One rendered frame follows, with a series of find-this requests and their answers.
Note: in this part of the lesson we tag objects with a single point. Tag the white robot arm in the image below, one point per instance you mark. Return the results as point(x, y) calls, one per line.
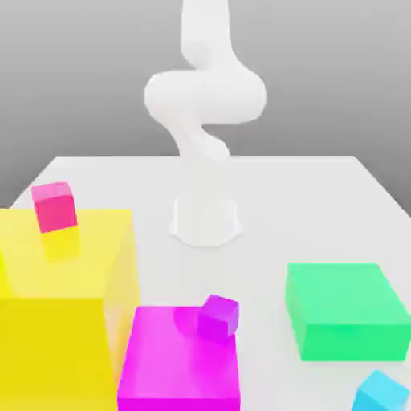
point(205, 96)

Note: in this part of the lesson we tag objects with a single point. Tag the small purple cube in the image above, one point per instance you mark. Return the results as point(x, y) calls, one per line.
point(215, 319)

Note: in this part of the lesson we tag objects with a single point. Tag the small pink cube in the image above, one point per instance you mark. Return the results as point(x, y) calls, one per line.
point(55, 210)

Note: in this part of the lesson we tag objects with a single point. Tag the small cyan cube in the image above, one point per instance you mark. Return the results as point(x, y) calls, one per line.
point(380, 395)

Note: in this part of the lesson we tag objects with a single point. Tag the large magenta box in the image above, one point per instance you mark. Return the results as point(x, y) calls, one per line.
point(179, 362)

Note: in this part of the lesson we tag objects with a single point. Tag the large green box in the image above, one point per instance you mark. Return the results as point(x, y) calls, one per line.
point(346, 308)

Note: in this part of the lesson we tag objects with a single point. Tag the large yellow box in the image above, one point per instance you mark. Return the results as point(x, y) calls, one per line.
point(54, 337)

